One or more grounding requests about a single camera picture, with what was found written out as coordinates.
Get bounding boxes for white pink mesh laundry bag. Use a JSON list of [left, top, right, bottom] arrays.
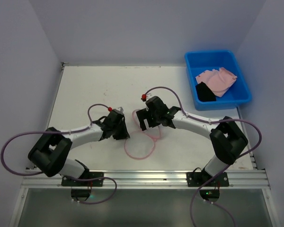
[[124, 109, 162, 160]]

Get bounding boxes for black garment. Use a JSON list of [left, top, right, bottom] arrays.
[[195, 82, 216, 102]]

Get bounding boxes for pink bra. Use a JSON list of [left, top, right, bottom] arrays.
[[195, 67, 237, 97]]

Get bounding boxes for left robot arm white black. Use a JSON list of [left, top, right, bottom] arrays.
[[28, 107, 130, 181]]

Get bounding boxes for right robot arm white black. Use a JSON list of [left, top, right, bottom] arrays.
[[136, 96, 248, 182]]

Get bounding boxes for blue plastic bin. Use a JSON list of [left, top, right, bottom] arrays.
[[185, 50, 252, 111]]

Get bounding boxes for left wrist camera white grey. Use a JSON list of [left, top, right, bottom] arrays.
[[108, 107, 124, 115]]

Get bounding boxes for wrist camera white grey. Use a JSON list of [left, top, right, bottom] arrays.
[[108, 107, 124, 115], [141, 94, 154, 104]]

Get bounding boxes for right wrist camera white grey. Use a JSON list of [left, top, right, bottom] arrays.
[[141, 94, 154, 104]]

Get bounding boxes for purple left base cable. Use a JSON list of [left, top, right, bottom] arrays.
[[71, 177, 118, 205]]

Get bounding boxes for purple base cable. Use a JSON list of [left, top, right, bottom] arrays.
[[190, 176, 239, 227], [71, 177, 118, 205]]

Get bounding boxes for aluminium mounting rail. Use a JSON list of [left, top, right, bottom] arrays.
[[21, 170, 270, 189]]

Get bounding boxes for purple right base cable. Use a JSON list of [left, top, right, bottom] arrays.
[[190, 176, 239, 227]]

